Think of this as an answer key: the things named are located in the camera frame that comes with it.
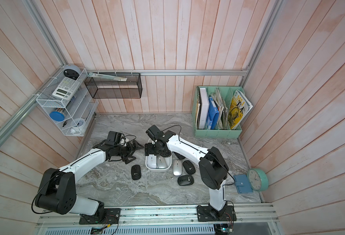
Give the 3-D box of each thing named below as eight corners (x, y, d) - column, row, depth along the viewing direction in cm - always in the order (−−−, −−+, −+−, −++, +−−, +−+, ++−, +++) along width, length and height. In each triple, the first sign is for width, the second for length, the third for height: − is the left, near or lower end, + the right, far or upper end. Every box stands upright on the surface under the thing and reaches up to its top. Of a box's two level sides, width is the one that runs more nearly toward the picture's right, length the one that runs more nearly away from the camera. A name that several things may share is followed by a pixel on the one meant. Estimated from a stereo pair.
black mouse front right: (177, 185, 85) (177, 184, 83) (177, 176, 89) (177, 175, 87) (194, 185, 85) (194, 184, 83) (193, 176, 89) (193, 175, 87)
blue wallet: (238, 193, 83) (239, 191, 81) (233, 175, 89) (234, 174, 87) (251, 193, 83) (253, 191, 81) (245, 175, 89) (247, 174, 87)
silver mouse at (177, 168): (173, 176, 89) (173, 174, 87) (173, 161, 95) (173, 159, 93) (182, 176, 89) (182, 174, 87) (181, 161, 95) (181, 159, 93)
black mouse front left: (130, 179, 87) (129, 178, 86) (132, 166, 93) (131, 164, 91) (140, 179, 87) (140, 178, 86) (142, 166, 93) (141, 164, 91)
